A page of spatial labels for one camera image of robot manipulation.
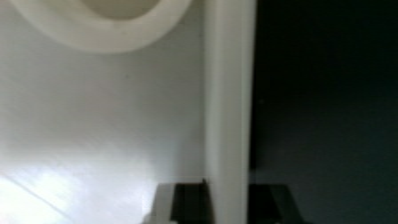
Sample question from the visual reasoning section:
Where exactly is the white square tabletop part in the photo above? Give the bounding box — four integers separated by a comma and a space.
0, 0, 255, 224

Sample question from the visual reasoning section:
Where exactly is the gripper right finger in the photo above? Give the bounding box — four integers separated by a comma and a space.
246, 184, 310, 224

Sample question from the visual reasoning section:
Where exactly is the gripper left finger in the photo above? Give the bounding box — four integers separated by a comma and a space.
145, 181, 213, 224

